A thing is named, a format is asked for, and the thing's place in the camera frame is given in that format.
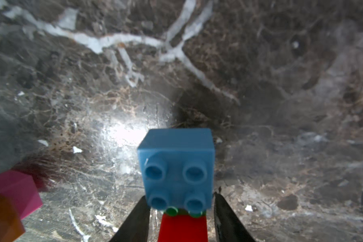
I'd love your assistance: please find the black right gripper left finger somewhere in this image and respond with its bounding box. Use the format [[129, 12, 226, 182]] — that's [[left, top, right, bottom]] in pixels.
[[110, 196, 151, 242]]

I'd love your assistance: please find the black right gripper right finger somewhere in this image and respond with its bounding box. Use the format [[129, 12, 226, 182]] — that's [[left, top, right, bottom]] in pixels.
[[213, 187, 255, 242]]

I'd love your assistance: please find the green lego brick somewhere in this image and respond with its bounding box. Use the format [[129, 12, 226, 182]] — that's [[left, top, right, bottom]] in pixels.
[[164, 207, 206, 218]]

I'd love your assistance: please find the light blue lego brick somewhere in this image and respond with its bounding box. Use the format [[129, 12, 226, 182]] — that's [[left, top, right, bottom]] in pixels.
[[137, 128, 215, 214]]

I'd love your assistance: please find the pink lego brick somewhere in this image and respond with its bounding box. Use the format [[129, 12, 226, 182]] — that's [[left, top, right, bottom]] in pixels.
[[0, 170, 43, 220]]

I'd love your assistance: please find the orange lego brick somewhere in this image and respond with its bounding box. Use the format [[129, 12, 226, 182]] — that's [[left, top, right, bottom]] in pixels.
[[0, 194, 25, 242]]

